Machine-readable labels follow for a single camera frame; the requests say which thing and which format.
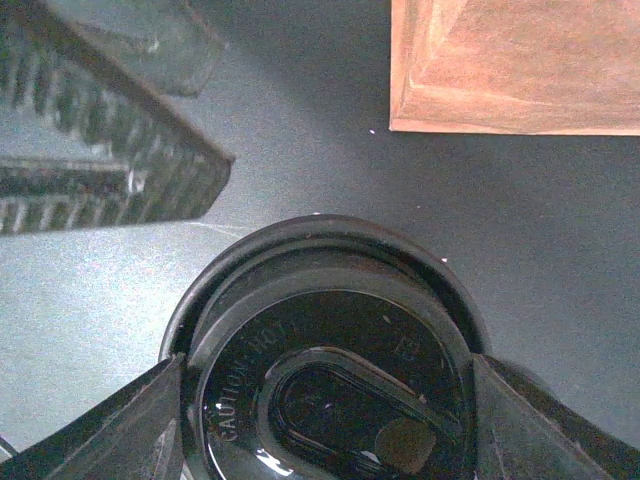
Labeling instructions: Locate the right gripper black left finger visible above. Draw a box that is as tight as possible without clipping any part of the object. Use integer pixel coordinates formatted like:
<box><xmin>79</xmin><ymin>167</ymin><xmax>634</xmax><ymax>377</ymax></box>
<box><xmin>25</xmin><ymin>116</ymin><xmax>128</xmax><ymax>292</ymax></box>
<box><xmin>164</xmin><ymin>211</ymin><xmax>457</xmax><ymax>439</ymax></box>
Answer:
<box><xmin>1</xmin><ymin>354</ymin><xmax>185</xmax><ymax>479</ymax></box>

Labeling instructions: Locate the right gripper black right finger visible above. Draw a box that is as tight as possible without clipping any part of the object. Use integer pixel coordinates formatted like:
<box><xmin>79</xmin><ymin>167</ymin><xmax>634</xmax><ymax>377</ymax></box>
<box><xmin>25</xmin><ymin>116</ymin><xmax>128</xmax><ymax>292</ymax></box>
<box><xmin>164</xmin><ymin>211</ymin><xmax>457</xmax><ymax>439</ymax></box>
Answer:
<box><xmin>473</xmin><ymin>354</ymin><xmax>639</xmax><ymax>479</ymax></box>

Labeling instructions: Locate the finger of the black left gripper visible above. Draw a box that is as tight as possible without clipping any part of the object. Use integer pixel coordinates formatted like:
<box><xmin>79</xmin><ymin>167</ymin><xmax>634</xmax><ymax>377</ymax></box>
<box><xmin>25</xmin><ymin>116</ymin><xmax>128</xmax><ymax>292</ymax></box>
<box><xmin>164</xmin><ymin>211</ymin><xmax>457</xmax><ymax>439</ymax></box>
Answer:
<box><xmin>1</xmin><ymin>1</ymin><xmax>234</xmax><ymax>235</ymax></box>

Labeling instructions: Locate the single black cup lid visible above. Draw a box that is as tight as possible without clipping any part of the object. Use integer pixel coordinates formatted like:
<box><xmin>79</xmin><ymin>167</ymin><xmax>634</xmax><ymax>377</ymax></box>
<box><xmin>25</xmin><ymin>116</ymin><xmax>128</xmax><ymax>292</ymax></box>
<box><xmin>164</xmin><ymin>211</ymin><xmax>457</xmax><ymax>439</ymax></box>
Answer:
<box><xmin>161</xmin><ymin>215</ymin><xmax>491</xmax><ymax>479</ymax></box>

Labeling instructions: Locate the brown kraft paper bag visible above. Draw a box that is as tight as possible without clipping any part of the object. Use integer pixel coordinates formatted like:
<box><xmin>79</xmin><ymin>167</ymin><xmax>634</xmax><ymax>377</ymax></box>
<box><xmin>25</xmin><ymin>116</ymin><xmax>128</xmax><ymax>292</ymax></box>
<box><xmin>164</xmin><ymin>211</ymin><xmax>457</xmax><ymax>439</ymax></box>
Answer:
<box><xmin>389</xmin><ymin>1</ymin><xmax>639</xmax><ymax>135</ymax></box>

